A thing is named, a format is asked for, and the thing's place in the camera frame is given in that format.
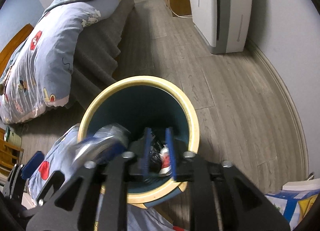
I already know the black plastic bag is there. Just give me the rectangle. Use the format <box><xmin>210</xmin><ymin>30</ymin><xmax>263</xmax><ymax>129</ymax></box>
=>
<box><xmin>148</xmin><ymin>131</ymin><xmax>167</xmax><ymax>174</ymax></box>

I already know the blue cartoon printed blanket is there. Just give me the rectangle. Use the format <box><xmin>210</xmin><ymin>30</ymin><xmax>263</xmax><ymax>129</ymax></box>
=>
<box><xmin>0</xmin><ymin>0</ymin><xmax>125</xmax><ymax>124</ymax></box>

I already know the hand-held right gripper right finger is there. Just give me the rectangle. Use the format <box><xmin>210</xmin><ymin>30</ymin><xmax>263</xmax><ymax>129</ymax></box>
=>
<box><xmin>165</xmin><ymin>127</ymin><xmax>291</xmax><ymax>231</ymax></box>

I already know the red and white wrapper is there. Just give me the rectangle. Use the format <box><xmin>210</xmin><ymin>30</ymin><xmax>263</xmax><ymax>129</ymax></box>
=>
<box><xmin>159</xmin><ymin>146</ymin><xmax>173</xmax><ymax>177</ymax></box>

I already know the grey bed sheet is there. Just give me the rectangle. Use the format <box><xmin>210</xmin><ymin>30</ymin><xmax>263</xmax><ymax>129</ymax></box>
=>
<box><xmin>64</xmin><ymin>0</ymin><xmax>137</xmax><ymax>110</ymax></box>

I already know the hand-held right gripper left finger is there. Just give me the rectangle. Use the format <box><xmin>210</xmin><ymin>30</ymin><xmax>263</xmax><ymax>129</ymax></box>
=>
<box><xmin>26</xmin><ymin>127</ymin><xmax>153</xmax><ymax>231</ymax></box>

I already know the crinkled silver blue plastic packet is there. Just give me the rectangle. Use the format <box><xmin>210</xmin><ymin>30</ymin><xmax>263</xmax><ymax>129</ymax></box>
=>
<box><xmin>72</xmin><ymin>123</ymin><xmax>132</xmax><ymax>171</ymax></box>

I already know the printed cardboard box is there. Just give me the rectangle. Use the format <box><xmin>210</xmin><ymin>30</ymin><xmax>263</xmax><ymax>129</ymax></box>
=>
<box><xmin>265</xmin><ymin>178</ymin><xmax>320</xmax><ymax>231</ymax></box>

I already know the white air purifier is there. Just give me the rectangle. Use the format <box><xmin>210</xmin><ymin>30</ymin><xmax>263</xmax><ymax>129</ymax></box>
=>
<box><xmin>184</xmin><ymin>0</ymin><xmax>253</xmax><ymax>55</ymax></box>

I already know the wooden chair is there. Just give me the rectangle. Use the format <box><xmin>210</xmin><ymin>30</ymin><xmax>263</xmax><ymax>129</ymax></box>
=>
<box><xmin>0</xmin><ymin>127</ymin><xmax>25</xmax><ymax>179</ymax></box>

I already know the pale green box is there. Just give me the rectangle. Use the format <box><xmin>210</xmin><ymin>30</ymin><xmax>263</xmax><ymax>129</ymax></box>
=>
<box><xmin>4</xmin><ymin>126</ymin><xmax>23</xmax><ymax>144</ymax></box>

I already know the wooden headboard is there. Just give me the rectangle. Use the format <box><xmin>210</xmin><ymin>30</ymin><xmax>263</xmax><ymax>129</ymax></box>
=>
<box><xmin>0</xmin><ymin>24</ymin><xmax>34</xmax><ymax>77</ymax></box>

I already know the blue cartoon cloth table cover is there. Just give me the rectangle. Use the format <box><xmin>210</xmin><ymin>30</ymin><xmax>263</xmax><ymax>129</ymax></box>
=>
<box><xmin>26</xmin><ymin>123</ymin><xmax>190</xmax><ymax>231</ymax></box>

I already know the blue bin with yellow rim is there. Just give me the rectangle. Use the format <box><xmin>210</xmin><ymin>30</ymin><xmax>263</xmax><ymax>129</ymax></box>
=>
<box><xmin>77</xmin><ymin>76</ymin><xmax>200</xmax><ymax>209</ymax></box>

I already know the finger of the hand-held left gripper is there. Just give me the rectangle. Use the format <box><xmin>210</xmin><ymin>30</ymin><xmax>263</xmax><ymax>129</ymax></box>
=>
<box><xmin>4</xmin><ymin>150</ymin><xmax>46</xmax><ymax>196</ymax></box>

